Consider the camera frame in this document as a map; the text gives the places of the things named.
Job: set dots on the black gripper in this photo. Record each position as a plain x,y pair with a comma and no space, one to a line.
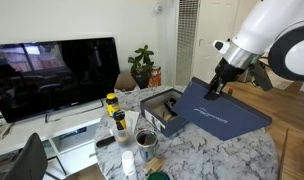
229,74

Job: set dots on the dark blue box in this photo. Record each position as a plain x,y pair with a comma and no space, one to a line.
218,116

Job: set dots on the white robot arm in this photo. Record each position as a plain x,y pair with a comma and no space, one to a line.
268,30

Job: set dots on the wooden blocks inside box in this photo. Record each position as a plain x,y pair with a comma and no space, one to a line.
168,116

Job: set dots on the blue box base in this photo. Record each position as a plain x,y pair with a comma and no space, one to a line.
158,123

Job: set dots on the green round lid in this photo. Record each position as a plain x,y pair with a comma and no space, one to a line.
158,176

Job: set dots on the brown jar yellow lid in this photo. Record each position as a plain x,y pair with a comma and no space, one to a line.
112,105

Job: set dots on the steel trash can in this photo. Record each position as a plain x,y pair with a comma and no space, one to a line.
245,76

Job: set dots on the beige rug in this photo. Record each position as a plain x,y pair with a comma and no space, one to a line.
283,85

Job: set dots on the white panel door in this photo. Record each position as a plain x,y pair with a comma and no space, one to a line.
212,20

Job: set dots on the green potted plant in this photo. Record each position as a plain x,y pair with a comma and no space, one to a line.
142,63

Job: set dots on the white paper napkin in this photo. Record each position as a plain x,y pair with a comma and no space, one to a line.
132,120

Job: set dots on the brown cardboard piece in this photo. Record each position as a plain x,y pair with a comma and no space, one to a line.
125,83

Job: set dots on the steel tumbler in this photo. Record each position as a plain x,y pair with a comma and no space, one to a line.
146,148

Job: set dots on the white round thermostat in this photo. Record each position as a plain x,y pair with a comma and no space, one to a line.
157,8

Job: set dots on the yellow bottle black cap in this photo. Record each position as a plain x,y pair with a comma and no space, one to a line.
120,123

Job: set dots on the clear plastic cup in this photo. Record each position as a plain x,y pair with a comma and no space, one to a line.
122,138

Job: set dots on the white pill bottle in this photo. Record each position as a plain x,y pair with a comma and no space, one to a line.
128,163

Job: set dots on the black remote control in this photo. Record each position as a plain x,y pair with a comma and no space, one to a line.
105,141

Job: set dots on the black flat screen television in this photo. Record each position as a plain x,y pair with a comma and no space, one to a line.
55,76

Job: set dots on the white television stand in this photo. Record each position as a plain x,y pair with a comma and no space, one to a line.
42,130

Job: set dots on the black chair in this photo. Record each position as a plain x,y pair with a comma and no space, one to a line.
28,160

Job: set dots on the stack of newspapers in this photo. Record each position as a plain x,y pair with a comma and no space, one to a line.
0,130

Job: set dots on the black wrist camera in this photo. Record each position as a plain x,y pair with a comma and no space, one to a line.
261,76

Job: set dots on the white wall heater grille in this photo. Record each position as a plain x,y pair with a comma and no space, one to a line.
187,40

